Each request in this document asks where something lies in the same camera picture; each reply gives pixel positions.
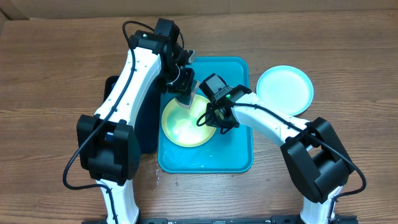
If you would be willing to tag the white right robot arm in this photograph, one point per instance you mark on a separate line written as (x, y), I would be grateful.
(317, 162)

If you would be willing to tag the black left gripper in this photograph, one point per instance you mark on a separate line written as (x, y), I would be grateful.
(186, 85)

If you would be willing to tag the yellow plate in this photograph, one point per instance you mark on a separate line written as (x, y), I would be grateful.
(180, 124)

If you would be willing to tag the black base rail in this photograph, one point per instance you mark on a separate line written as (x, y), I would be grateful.
(276, 219)

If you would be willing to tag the black rectangular tray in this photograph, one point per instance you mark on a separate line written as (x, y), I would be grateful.
(131, 131)

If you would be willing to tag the green sponge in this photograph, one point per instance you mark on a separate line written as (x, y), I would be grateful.
(185, 99)

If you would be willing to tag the light blue plate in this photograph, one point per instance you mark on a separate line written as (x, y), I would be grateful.
(286, 89)

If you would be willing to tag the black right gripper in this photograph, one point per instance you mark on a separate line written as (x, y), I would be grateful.
(214, 121)

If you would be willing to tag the teal rectangular tray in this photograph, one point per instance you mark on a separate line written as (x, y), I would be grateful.
(224, 153)

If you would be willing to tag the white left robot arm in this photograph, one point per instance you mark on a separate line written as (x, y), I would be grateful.
(151, 49)

